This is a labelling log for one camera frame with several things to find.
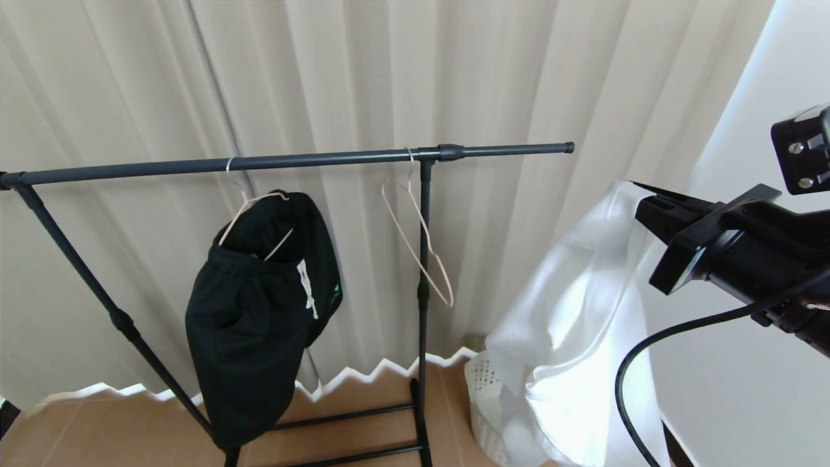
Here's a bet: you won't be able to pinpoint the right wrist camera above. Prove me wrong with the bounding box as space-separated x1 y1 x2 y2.
770 104 830 197

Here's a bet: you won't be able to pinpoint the white garment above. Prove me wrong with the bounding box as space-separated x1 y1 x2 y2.
485 180 672 467

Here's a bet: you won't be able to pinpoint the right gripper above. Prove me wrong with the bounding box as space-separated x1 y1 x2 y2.
650 184 830 359

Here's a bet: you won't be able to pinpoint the black shorts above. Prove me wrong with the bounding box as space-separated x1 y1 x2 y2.
185 190 344 449

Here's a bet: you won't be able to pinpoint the black clothes rack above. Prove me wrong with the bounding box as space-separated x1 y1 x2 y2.
0 141 576 467

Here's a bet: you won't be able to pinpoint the pink clothes hanger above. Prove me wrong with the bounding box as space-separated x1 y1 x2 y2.
381 148 455 309
218 158 296 262

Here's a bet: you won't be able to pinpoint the white laundry basket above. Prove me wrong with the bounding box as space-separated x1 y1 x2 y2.
464 350 521 467

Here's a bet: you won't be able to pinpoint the beige curtain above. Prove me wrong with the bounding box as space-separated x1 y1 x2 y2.
0 0 776 411

